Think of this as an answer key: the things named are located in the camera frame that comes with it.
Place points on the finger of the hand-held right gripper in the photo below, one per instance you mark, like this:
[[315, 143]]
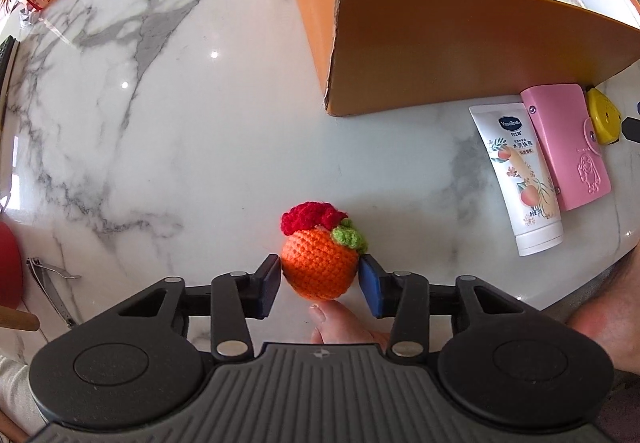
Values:
[[631, 128]]

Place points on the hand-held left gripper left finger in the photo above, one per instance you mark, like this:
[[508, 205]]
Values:
[[270, 285]]

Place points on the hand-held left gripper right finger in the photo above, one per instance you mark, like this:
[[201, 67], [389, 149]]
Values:
[[371, 285]]

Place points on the yellow case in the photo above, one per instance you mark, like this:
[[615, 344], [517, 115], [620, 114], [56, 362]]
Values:
[[602, 115]]

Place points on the orange crochet fruit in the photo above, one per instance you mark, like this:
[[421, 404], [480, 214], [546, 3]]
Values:
[[320, 263]]

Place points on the orange cardboard box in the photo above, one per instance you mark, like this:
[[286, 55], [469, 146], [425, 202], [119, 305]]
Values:
[[450, 53]]

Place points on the person's foot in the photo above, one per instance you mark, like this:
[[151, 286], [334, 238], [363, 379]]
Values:
[[610, 313], [345, 328]]

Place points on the pink card wallet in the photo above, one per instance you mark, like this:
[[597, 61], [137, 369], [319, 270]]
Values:
[[565, 148]]

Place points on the white lotion tube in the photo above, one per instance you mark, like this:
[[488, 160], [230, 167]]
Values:
[[520, 178]]

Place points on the metal nail clipper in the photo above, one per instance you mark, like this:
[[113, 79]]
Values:
[[50, 288]]

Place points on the wooden stick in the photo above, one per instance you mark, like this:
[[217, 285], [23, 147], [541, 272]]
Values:
[[20, 320]]

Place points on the red cup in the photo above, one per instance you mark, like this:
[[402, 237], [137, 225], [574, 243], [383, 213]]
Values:
[[9, 268]]

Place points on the black remote control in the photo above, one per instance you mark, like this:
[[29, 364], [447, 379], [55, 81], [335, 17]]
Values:
[[4, 55]]

